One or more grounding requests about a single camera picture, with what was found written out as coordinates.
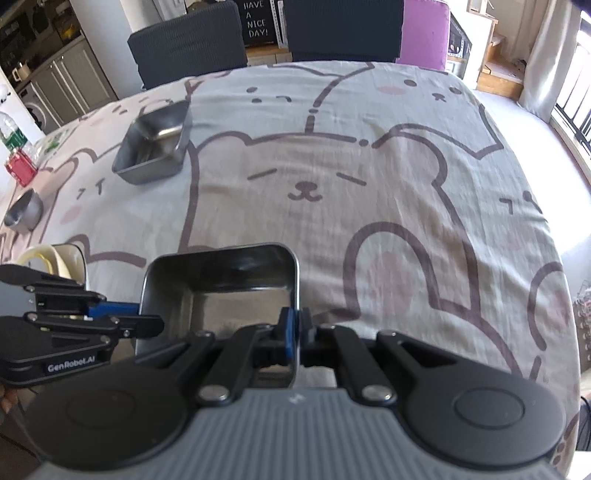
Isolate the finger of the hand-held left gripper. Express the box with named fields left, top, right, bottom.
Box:
left=23, top=311, right=165, bottom=341
left=0, top=264, right=140, bottom=317

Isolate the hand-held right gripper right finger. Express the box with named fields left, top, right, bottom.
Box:
left=298, top=309, right=456, bottom=404

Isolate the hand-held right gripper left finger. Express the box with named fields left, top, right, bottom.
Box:
left=134, top=308, right=296, bottom=407

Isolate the cream ceramic bowl with handles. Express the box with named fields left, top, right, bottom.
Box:
left=17, top=243, right=88, bottom=289

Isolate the deep square steel tray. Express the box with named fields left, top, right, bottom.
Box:
left=135, top=243, right=300, bottom=388

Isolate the round steel bowl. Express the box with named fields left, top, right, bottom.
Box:
left=4, top=188, right=44, bottom=233

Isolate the large square steel tray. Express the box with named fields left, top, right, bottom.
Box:
left=112, top=100, right=193, bottom=185

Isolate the small square steel tray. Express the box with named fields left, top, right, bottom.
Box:
left=137, top=102, right=191, bottom=140

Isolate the cartoon bear printed tablecloth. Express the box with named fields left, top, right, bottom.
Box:
left=0, top=60, right=583, bottom=467

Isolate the red drink can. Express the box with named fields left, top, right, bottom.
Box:
left=4, top=148, right=38, bottom=188

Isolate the clear plastic water bottle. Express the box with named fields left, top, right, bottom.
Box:
left=0, top=111, right=28, bottom=153

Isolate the white washing machine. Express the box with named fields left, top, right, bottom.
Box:
left=18, top=83, right=61, bottom=134

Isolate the grey kitchen cabinet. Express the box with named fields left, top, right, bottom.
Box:
left=30, top=37, right=118, bottom=127

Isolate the dark grey fabric chair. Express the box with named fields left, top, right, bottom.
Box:
left=281, top=0, right=404, bottom=63
left=128, top=0, right=249, bottom=89

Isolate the black letter board sign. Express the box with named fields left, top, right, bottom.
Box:
left=238, top=0, right=278, bottom=47

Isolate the black window railing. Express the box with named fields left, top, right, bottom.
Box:
left=551, top=99, right=591, bottom=164

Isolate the beige window curtain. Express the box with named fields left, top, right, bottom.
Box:
left=517, top=0, right=583, bottom=123

